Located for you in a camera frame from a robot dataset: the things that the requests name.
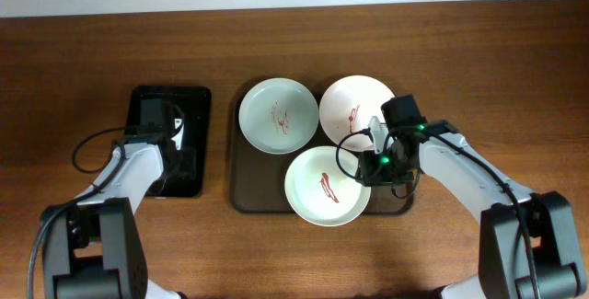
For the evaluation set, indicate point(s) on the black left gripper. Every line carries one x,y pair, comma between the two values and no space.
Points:
185,166

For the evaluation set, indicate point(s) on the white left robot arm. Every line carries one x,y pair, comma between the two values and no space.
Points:
90,246

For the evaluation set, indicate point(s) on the pale green dirty plate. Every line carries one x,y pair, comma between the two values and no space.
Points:
278,116

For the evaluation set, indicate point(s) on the dark brown serving tray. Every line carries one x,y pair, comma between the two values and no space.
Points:
256,184

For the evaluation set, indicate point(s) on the black sponge tray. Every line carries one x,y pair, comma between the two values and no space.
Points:
198,106

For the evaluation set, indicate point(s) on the white plate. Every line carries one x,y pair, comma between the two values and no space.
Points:
318,189

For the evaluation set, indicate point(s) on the pink dirty plate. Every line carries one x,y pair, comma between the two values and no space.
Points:
350,103

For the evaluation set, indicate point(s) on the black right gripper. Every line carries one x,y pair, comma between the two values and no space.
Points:
378,177

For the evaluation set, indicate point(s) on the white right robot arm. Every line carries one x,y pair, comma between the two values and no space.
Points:
528,242

